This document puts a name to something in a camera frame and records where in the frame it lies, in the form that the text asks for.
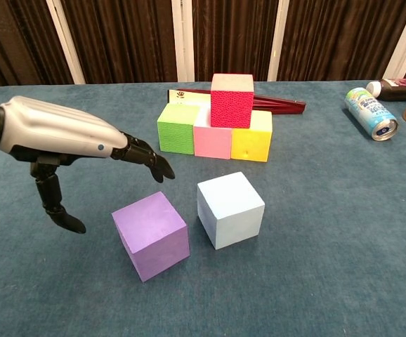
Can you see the green foam cube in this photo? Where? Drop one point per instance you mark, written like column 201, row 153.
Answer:
column 175, row 137

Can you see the purple foam cube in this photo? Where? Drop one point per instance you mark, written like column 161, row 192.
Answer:
column 150, row 235

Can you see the dark grape juice bottle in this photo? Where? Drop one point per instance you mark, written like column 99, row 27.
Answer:
column 396, row 89

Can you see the red foam cube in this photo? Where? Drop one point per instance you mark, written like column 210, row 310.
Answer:
column 231, row 105

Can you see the light blue foam cube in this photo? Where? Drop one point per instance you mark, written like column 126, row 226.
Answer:
column 231, row 210

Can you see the yellow foam cube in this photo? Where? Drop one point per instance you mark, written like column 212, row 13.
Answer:
column 250, row 144

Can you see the light blue drink can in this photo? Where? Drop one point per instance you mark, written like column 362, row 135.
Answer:
column 368, row 112

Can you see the red paper folding fan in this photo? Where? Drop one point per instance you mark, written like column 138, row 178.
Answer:
column 276, row 105

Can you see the pink foam cube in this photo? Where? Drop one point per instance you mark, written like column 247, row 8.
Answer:
column 211, row 142

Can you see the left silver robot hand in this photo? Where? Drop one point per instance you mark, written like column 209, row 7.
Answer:
column 55, row 130

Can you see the teal felt table cover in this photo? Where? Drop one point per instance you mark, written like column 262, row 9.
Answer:
column 48, row 281

